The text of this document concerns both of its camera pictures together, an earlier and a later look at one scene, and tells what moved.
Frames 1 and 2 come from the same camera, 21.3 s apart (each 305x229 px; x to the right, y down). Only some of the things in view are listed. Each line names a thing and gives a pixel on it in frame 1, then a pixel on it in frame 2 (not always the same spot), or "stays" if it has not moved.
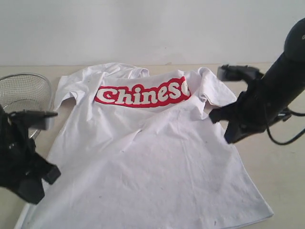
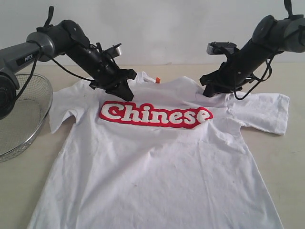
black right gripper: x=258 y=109 -> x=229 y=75
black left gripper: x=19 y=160 -> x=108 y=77
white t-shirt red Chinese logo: x=139 y=151 stays
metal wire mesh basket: x=25 y=91 stays
